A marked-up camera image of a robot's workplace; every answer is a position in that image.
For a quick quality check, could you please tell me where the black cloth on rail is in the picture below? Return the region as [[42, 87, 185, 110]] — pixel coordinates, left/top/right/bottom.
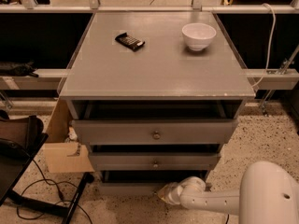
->
[[0, 62, 38, 77]]

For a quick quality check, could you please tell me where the aluminium frame rail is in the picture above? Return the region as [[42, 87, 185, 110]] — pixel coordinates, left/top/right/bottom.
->
[[0, 0, 299, 15]]

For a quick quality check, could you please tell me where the grey bottom drawer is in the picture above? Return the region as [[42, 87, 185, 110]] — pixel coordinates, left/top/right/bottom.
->
[[100, 170, 208, 196]]

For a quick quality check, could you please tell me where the white cable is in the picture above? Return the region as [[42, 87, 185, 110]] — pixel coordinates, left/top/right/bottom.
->
[[251, 2, 278, 89]]

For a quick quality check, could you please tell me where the grey top drawer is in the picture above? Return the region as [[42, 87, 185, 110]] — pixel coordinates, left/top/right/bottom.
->
[[69, 100, 239, 145]]

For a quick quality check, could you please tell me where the grey drawer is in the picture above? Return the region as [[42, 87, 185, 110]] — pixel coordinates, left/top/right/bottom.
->
[[100, 170, 208, 196], [89, 145, 221, 171], [69, 100, 239, 145]]

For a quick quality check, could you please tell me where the cardboard box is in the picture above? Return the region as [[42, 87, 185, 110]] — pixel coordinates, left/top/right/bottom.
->
[[43, 100, 93, 173]]

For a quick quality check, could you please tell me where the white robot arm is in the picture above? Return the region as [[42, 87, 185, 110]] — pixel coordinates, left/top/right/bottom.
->
[[157, 161, 299, 224]]

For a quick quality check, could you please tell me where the black snack bar wrapper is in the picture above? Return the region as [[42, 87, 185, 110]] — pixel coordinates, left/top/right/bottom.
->
[[115, 33, 145, 51]]

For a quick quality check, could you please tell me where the grey middle drawer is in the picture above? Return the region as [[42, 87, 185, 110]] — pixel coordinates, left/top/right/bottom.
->
[[89, 145, 221, 171]]

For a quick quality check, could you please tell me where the grey wooden drawer cabinet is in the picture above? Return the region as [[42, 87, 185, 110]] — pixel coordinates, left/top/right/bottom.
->
[[59, 10, 256, 185]]

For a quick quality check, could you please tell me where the white ceramic bowl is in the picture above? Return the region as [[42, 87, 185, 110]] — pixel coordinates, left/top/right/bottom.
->
[[181, 23, 217, 51]]

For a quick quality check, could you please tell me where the black floor cable left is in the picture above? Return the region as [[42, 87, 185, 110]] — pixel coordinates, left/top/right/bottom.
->
[[16, 149, 93, 224]]

